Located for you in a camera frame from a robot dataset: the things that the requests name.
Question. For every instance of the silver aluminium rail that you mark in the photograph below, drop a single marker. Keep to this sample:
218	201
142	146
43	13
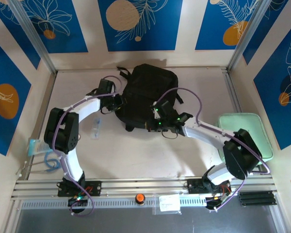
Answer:
145	185

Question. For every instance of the blue flower print poster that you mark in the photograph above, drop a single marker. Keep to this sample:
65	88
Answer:
70	36

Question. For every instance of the orange emergency stop button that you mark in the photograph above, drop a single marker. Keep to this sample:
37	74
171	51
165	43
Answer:
140	197

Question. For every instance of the blue leaf print poster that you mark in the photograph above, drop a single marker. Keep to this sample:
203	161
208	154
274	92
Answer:
269	109
12	26
259	43

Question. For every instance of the clear bag with white label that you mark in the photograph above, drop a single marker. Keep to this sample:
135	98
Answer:
169	204

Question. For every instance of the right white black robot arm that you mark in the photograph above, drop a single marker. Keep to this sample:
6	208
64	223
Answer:
237	155

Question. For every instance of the mint green tray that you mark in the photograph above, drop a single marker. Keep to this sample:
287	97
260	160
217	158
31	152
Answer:
254	126

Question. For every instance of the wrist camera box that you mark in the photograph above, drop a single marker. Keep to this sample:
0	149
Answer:
106	86
163	109

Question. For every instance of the blue poster orange circle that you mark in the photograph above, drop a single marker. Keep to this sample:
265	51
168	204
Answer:
4	72
208	29

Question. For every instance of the short black aluminium extrusion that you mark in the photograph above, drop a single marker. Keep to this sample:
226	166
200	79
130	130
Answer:
257	198

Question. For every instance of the blue poster beige circle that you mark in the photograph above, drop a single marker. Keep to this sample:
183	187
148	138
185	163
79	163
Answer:
160	29

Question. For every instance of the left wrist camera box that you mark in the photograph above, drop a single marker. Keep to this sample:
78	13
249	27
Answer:
106	86

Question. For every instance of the black backpack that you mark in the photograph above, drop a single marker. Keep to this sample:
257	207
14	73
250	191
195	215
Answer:
145	92

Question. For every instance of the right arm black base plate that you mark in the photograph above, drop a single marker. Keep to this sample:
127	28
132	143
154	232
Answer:
194	187

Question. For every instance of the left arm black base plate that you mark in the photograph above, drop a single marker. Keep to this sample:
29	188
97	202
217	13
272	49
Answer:
94	188

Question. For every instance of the small clear plastic packet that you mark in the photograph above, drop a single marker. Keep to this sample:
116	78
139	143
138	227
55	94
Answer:
96	128

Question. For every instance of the silver aluminium corner post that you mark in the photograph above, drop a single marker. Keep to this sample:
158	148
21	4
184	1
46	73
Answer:
250	31
33	36

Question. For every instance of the light blue plastic packet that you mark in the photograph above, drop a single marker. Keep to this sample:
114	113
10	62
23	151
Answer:
36	146

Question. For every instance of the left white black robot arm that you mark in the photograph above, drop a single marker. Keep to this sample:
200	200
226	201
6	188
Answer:
63	136

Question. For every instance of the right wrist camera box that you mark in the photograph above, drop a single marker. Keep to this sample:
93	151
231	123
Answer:
163	109

